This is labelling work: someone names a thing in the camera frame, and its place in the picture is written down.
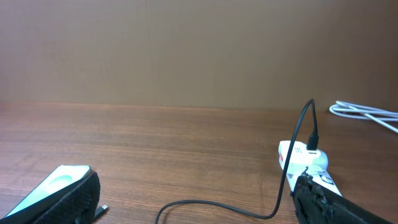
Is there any white power strip cord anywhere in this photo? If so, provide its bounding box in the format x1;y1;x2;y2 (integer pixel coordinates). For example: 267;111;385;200
329;100;398;134

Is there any white USB charger adapter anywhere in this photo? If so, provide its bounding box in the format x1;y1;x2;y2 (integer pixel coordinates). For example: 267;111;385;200
289;149;328;173

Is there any black USB-C charging cable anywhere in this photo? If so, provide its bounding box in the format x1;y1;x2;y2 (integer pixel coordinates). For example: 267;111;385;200
94;98;320;224

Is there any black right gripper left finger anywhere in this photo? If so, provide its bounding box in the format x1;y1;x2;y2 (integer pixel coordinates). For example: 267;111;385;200
1;171;101;224

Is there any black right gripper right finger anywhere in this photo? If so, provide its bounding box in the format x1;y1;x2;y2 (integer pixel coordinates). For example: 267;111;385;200
292;174;391;224

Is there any white power strip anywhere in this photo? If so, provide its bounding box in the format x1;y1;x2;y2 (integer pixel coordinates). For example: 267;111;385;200
286;141;341;196

